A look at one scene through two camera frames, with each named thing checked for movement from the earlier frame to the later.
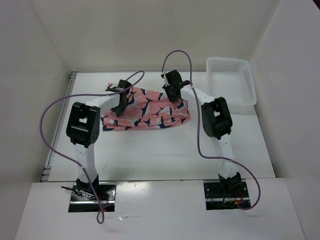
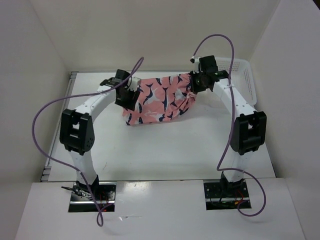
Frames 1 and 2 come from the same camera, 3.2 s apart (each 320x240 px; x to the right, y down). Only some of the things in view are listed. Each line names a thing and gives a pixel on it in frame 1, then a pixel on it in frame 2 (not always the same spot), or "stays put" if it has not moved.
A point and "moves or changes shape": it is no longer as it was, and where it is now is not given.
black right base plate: [225, 195] stays put
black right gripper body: [167, 88] → [197, 81]
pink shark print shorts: [147, 108] moves or changes shape
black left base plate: [82, 198] stays put
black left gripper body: [120, 109] → [126, 101]
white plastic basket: [231, 79] stays put
